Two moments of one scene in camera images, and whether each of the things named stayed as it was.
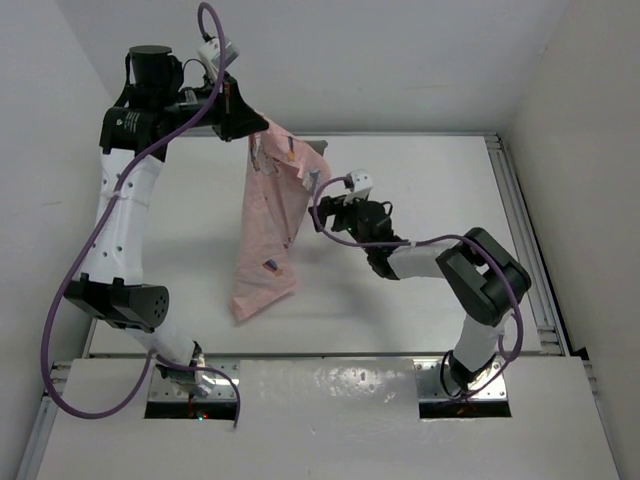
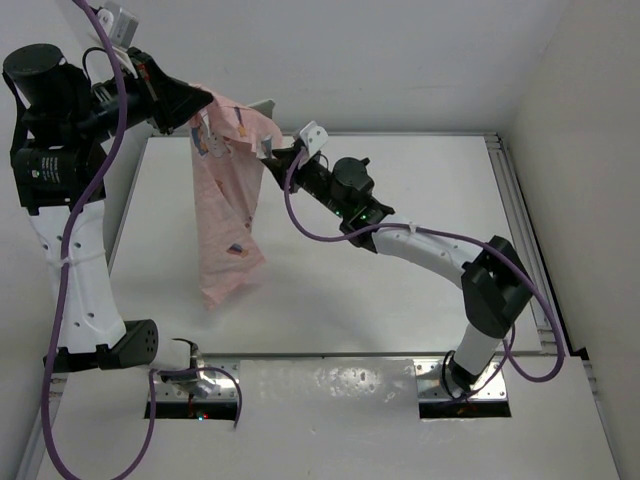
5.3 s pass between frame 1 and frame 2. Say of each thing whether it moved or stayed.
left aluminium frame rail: stayed
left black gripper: moved
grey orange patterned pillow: moved
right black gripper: moved
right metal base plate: stayed
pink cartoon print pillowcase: moved
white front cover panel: stayed
